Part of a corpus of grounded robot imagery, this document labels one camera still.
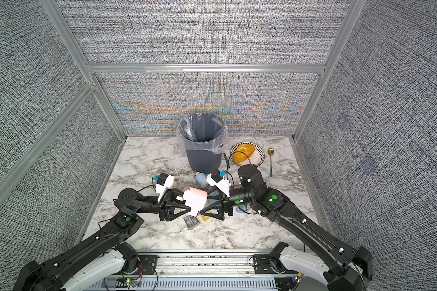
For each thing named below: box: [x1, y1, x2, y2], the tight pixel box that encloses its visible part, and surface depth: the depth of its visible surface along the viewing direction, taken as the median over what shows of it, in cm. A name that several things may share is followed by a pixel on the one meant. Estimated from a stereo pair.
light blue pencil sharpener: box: [195, 171, 209, 189], surface depth 94 cm
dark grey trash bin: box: [177, 112, 228, 174], surface depth 94 cm
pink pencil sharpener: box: [182, 187, 208, 217], surface depth 59 cm
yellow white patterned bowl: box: [230, 141, 266, 168], surface depth 108 cm
